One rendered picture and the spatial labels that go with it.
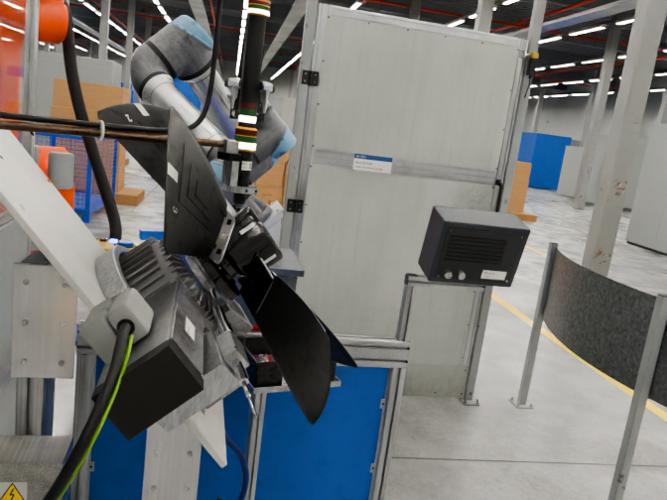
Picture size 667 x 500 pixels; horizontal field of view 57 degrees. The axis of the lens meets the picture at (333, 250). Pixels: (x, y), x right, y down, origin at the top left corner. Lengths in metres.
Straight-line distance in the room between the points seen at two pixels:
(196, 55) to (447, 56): 1.80
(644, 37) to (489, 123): 4.75
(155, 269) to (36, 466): 0.37
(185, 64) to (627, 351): 2.06
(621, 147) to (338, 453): 6.40
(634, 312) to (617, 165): 5.13
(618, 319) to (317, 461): 1.51
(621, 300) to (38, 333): 2.31
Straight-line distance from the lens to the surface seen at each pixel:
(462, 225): 1.71
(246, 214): 1.14
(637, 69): 7.90
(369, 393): 1.85
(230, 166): 1.22
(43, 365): 1.18
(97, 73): 11.74
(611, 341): 2.90
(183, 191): 0.91
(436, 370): 3.56
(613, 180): 7.84
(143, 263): 1.13
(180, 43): 1.71
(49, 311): 1.15
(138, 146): 1.21
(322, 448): 1.90
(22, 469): 1.18
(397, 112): 3.18
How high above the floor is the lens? 1.43
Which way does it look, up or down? 11 degrees down
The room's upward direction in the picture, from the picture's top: 8 degrees clockwise
